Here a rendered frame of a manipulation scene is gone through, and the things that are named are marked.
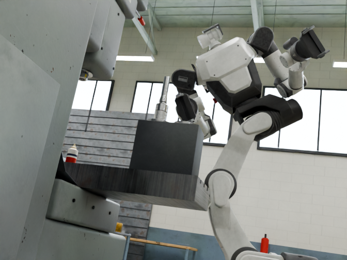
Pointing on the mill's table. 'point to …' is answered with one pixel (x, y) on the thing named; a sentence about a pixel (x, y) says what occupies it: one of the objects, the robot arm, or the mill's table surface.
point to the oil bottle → (72, 155)
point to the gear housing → (128, 7)
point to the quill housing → (107, 46)
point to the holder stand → (167, 146)
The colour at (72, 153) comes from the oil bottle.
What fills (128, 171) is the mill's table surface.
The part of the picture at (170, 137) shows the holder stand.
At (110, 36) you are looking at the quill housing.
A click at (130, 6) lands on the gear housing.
